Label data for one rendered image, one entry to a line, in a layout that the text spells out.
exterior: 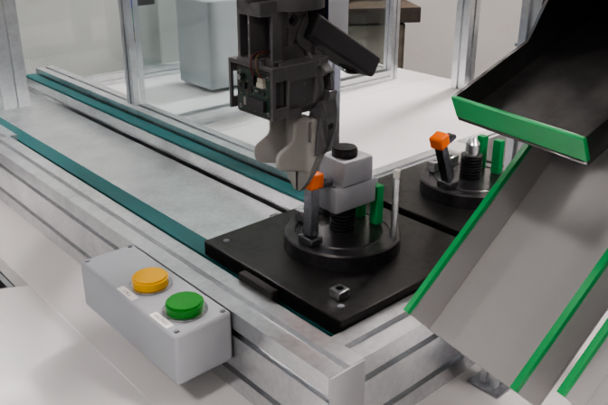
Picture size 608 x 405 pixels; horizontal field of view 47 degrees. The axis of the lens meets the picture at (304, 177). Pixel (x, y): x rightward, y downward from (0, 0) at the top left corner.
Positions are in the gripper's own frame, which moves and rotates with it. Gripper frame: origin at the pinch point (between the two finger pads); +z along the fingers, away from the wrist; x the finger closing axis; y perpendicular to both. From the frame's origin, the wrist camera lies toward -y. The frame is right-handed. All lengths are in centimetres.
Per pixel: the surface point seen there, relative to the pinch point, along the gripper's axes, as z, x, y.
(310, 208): 3.8, 0.5, -0.6
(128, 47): -1, -76, -20
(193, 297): 10.2, -1.3, 14.3
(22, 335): 21.6, -23.9, 25.2
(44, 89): 14, -110, -15
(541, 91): -14.0, 25.0, -3.7
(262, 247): 10.4, -5.8, 1.5
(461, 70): 16, -61, -113
